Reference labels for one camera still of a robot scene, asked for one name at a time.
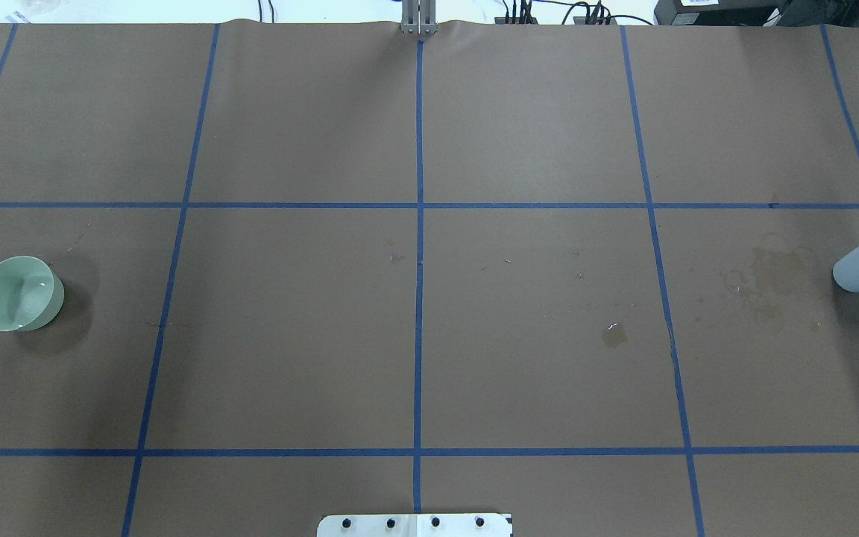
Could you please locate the brown paper table cover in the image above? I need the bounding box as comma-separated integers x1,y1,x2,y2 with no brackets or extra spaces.
0,21,859,536

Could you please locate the green ceramic bowl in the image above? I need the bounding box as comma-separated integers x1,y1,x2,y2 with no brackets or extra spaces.
0,256,65,332

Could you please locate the black equipment box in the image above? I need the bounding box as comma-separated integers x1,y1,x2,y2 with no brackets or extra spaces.
653,1,859,28

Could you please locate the aluminium frame post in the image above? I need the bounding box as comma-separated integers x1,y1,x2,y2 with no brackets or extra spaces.
400,0,438,37

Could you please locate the black power strip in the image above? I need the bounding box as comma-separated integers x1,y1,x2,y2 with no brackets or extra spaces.
492,11,618,26

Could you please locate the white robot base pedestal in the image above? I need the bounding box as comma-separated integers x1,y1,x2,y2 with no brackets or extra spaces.
316,512,514,536

